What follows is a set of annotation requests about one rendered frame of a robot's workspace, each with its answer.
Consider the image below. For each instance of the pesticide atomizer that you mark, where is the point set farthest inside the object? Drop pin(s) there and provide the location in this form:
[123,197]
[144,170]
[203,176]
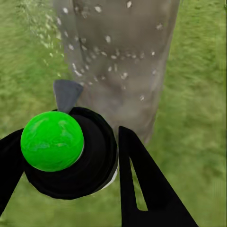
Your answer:
[70,152]

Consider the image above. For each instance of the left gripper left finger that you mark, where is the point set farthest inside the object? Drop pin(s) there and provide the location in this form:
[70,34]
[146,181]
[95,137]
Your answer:
[10,166]

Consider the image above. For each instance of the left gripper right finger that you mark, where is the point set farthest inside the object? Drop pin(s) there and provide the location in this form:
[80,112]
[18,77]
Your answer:
[165,209]

